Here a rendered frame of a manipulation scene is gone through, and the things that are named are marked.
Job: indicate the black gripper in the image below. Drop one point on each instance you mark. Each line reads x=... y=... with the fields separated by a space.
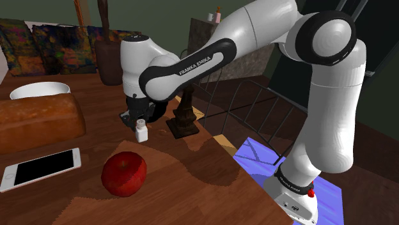
x=140 y=107

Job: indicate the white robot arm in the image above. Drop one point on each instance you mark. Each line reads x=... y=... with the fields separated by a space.
x=330 y=124

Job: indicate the white salt shaker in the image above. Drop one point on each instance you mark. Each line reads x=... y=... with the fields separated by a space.
x=141 y=133

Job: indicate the dark brown candlestick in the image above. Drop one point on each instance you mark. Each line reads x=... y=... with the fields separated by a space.
x=184 y=118

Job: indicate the dark brown vase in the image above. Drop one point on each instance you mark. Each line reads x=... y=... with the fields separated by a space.
x=108 y=62

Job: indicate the red apple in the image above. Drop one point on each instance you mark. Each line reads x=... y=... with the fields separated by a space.
x=124 y=174

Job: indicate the brown bread loaf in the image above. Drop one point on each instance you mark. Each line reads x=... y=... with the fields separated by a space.
x=37 y=121

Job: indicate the white bowl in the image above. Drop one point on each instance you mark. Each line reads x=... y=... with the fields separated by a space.
x=37 y=89

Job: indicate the sofa with colourful cushions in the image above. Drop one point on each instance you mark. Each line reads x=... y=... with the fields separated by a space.
x=53 y=49

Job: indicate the white smartphone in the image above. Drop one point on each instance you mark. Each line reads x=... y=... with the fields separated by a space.
x=40 y=168

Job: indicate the grey stone cabinet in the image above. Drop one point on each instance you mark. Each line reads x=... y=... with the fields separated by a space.
x=249 y=62

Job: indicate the purple robot stand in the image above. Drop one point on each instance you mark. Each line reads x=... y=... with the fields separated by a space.
x=258 y=162

